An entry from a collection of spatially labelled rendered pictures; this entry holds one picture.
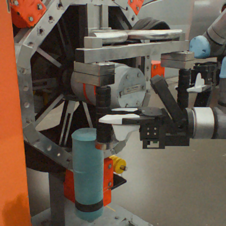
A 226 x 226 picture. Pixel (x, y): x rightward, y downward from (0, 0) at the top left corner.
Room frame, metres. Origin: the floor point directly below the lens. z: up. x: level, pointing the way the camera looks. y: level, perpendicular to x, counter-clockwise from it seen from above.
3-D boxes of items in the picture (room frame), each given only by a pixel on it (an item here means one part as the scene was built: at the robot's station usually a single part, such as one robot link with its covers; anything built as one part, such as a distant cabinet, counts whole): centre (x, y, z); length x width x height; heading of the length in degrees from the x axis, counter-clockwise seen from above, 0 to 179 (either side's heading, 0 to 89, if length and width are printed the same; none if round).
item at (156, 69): (1.18, -0.15, 0.85); 0.09 x 0.08 x 0.07; 135
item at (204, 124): (0.67, -0.20, 0.81); 0.08 x 0.05 x 0.08; 0
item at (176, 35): (0.94, -0.08, 1.03); 0.19 x 0.18 x 0.11; 45
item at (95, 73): (0.69, 0.05, 0.93); 0.09 x 0.05 x 0.05; 45
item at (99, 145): (0.67, 0.02, 0.83); 0.04 x 0.04 x 0.16
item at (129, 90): (0.91, 0.02, 0.85); 0.21 x 0.14 x 0.14; 45
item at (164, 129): (0.67, -0.12, 0.80); 0.12 x 0.08 x 0.09; 90
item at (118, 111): (0.70, -0.01, 0.80); 0.09 x 0.03 x 0.06; 82
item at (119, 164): (1.11, 0.06, 0.51); 0.29 x 0.06 x 0.06; 45
